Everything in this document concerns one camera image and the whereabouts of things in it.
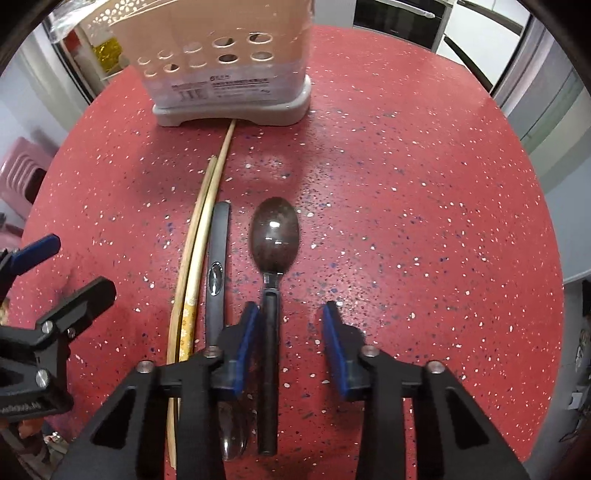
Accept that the dark spoon with logo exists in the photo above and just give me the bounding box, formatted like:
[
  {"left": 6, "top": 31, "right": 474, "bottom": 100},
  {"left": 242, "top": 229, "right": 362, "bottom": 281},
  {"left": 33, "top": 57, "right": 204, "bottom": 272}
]
[{"left": 204, "top": 201, "right": 249, "bottom": 461}]

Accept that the bamboo chopstick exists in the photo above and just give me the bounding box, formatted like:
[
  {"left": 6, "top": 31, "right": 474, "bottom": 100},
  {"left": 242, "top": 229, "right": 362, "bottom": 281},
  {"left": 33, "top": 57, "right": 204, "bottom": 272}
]
[
  {"left": 178, "top": 119, "right": 236, "bottom": 361},
  {"left": 166, "top": 155, "right": 217, "bottom": 469}
]

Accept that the brown translucent spoon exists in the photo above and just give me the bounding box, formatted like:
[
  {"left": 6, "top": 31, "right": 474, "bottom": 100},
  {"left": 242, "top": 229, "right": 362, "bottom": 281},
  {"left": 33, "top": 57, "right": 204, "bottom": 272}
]
[{"left": 249, "top": 197, "right": 300, "bottom": 456}]

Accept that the pink plastic stool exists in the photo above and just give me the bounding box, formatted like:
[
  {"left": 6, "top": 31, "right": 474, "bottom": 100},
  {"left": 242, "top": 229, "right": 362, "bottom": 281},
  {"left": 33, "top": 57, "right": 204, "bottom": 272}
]
[{"left": 1, "top": 137, "right": 53, "bottom": 220}]

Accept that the beige utensil holder caddy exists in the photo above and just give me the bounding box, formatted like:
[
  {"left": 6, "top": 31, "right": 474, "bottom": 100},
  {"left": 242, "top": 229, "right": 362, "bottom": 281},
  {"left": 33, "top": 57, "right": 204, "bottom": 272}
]
[{"left": 110, "top": 0, "right": 315, "bottom": 127}]

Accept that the beige flower-pattern storage rack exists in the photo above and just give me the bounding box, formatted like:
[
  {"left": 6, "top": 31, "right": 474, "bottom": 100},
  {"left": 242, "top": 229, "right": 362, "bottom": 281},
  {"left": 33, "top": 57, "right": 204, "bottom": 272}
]
[{"left": 45, "top": 0, "right": 139, "bottom": 84}]

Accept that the white refrigerator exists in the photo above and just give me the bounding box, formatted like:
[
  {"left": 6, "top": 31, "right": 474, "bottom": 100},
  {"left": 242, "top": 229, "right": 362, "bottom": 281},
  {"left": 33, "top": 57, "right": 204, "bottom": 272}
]
[{"left": 436, "top": 1, "right": 530, "bottom": 87}]

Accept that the black built-in oven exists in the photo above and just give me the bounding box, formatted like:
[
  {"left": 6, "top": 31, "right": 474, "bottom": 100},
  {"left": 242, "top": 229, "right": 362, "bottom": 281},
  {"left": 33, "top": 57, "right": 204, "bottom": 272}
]
[{"left": 353, "top": 0, "right": 456, "bottom": 52}]

